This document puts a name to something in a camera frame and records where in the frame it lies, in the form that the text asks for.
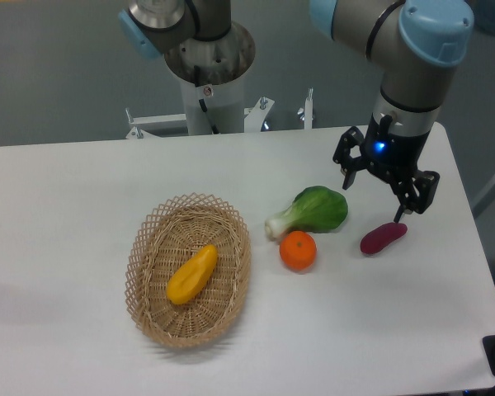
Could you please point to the green bok choy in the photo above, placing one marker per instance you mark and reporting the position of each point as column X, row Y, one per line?
column 316, row 209

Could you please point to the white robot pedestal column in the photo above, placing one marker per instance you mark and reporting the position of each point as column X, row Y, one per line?
column 211, row 76

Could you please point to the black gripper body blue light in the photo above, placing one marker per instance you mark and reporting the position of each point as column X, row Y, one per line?
column 393, row 158

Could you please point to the yellow mango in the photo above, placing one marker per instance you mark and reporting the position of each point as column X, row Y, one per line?
column 190, row 279

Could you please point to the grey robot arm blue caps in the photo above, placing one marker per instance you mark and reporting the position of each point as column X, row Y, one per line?
column 418, row 44

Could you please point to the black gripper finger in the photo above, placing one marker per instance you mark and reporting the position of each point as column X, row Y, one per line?
column 350, row 166
column 416, row 193

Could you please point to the woven wicker basket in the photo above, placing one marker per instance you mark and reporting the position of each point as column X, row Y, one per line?
column 170, row 236

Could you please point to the purple sweet potato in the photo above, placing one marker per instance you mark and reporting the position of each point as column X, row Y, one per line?
column 378, row 239

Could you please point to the white metal base frame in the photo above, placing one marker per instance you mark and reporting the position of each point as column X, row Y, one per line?
column 256, row 119

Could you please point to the orange tangerine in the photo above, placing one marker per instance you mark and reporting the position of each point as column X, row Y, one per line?
column 298, row 250

